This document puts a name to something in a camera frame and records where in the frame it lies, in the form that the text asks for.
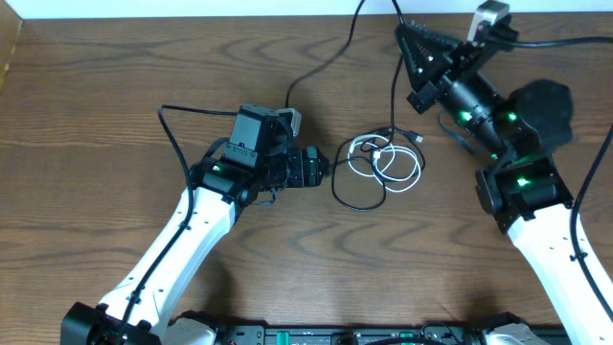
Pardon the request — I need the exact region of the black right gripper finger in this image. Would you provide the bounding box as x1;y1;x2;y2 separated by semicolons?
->
395;24;430;89
406;22;463;60

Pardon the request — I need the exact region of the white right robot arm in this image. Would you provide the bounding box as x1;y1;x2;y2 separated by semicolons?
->
395;18;612;344

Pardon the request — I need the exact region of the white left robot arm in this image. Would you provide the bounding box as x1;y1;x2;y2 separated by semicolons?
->
60;103;329;344

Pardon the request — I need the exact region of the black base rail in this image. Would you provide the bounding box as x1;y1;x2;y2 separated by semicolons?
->
216;322;466;345

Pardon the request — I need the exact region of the wooden side panel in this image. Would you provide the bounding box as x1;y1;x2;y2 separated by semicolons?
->
0;0;23;87

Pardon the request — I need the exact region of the white usb cable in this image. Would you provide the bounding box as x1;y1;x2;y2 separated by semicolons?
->
346;133;423;194

